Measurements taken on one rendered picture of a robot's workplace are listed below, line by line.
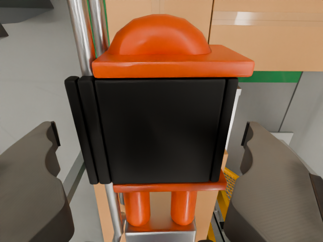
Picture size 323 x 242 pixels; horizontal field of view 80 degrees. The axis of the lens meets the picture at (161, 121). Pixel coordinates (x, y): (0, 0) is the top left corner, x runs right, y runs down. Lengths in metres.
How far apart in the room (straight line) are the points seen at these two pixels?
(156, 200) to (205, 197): 0.51
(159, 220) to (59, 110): 1.57
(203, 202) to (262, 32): 0.69
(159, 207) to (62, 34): 1.40
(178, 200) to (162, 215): 0.03
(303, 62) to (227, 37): 0.36
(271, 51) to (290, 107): 0.96
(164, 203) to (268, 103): 1.61
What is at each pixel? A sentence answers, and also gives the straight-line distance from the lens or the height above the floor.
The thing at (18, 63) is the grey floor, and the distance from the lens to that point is 1.70.
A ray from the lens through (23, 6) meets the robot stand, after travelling 1.24.
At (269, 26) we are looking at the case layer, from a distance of 0.95.
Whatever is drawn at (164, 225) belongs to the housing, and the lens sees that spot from 0.19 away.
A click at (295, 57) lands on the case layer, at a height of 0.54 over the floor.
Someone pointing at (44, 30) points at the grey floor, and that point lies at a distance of 1.55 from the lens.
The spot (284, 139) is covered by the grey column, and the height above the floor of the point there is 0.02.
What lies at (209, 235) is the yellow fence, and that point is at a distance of 1.80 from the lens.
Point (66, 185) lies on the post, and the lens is 1.24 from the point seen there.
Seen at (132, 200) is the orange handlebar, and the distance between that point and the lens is 0.16.
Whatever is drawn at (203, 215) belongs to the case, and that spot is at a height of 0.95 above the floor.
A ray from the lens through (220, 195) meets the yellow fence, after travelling 1.41.
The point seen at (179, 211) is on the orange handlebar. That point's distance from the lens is 0.18.
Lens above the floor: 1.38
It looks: 60 degrees down
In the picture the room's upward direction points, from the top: 177 degrees clockwise
